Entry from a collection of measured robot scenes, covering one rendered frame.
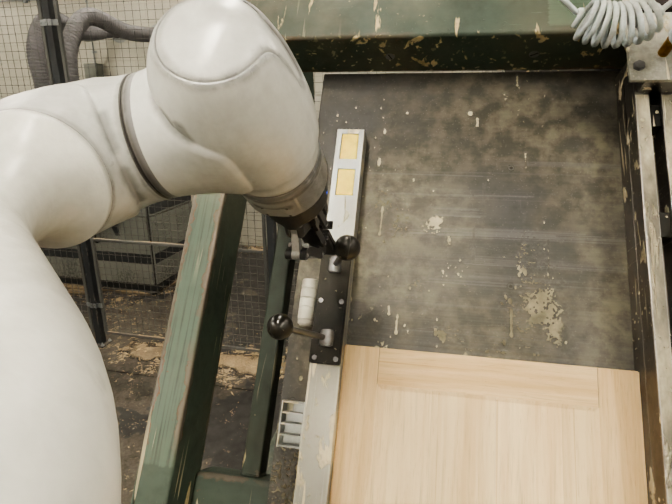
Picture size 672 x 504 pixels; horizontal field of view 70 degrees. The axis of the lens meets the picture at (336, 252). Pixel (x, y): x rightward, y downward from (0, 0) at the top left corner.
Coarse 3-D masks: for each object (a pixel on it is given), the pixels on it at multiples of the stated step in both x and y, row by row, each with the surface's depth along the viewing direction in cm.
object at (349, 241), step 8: (336, 240) 70; (344, 240) 68; (352, 240) 68; (336, 248) 69; (344, 248) 68; (352, 248) 68; (336, 256) 79; (344, 256) 68; (352, 256) 69; (328, 264) 79; (336, 264) 77; (336, 272) 79
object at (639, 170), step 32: (640, 64) 75; (640, 96) 78; (640, 128) 76; (640, 160) 75; (640, 192) 74; (640, 224) 73; (640, 256) 73; (640, 288) 72; (640, 320) 71; (640, 352) 71; (640, 384) 70
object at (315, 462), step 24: (336, 144) 88; (360, 144) 87; (336, 168) 86; (360, 168) 85; (360, 192) 87; (336, 216) 83; (312, 384) 75; (336, 384) 75; (312, 408) 74; (336, 408) 74; (312, 432) 73; (312, 456) 72; (312, 480) 71
